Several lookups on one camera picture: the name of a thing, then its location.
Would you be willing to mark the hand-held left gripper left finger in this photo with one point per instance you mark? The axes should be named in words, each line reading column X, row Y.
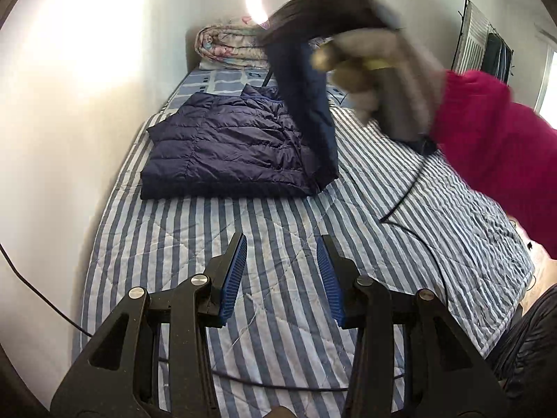
column 233, row 281

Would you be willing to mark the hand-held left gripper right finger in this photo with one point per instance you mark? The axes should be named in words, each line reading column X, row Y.
column 328, row 285

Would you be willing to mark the navy puffer jacket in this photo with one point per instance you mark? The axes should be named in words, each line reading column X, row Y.
column 217, row 148

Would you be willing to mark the person's right forearm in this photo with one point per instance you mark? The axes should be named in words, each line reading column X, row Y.
column 487, row 139

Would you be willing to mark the person's right hand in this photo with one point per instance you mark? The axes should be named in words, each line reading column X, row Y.
column 391, row 78

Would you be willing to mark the blue white striped quilt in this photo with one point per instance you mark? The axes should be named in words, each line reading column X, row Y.
column 283, row 217

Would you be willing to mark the folded floral quilt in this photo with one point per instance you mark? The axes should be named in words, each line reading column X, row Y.
column 230, row 43

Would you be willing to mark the white drying rack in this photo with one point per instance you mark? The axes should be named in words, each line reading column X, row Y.
column 472, row 35

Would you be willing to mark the dark hanging cloth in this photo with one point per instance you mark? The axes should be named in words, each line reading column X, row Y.
column 496, row 59

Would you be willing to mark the dark ribbed pants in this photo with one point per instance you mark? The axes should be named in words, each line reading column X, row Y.
column 528, row 357

